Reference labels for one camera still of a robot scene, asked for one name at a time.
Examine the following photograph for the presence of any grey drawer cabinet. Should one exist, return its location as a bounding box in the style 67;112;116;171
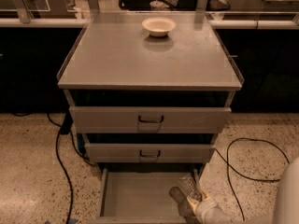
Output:
55;10;245;224

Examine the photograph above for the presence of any white horizontal rail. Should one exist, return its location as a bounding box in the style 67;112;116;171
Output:
0;18;299;30

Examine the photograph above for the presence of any white paper bowl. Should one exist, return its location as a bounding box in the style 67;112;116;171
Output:
142;17;176;37

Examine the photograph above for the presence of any clear plastic water bottle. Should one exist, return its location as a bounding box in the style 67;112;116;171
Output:
169;175;202;217

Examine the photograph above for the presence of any grey drawer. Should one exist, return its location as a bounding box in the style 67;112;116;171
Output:
85;144;214;163
69;106;231;133
87;163;204;224

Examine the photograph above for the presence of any black cable left floor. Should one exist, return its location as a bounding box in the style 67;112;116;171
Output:
46;113;95;224

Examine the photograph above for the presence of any grey bottom drawer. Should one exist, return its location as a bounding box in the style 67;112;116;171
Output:
87;163;204;224

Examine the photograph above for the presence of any grey middle drawer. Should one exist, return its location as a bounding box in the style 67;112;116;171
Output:
85;144;214;163

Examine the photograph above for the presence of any drink cup with straw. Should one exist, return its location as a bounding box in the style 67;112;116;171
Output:
149;0;164;11

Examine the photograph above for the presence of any grey top drawer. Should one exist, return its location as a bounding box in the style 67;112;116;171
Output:
69;106;231;133

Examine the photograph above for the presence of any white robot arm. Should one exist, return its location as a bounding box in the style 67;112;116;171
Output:
187;158;299;224

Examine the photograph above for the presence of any black cable right floor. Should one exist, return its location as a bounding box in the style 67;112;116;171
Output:
214;136;291;222

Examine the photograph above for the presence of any black cable floor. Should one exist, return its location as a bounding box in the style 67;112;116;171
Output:
46;113;95;224
214;136;291;222

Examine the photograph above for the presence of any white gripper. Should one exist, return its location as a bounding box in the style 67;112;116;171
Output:
187;191;223;224

